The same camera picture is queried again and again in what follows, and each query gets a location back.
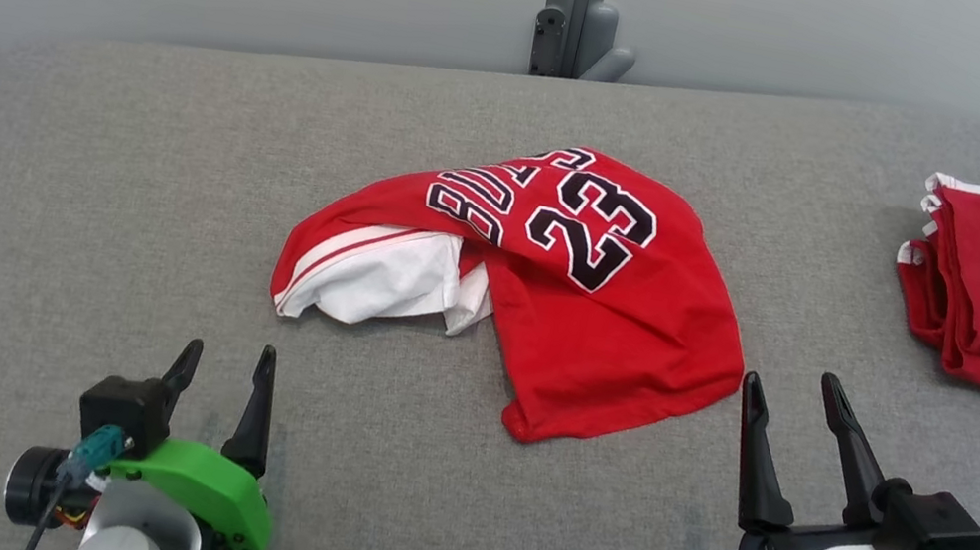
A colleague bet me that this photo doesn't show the teal plug left camera cable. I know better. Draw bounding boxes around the teal plug left camera cable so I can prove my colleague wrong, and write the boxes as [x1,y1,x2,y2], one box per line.
[23,414,133,550]

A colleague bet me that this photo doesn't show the red Bulls 23 jersey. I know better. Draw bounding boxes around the red Bulls 23 jersey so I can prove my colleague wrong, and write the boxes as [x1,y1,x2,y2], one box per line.
[252,98,777,479]

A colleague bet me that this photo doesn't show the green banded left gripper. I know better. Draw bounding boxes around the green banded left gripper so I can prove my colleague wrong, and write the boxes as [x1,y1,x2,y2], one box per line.
[92,321,306,550]

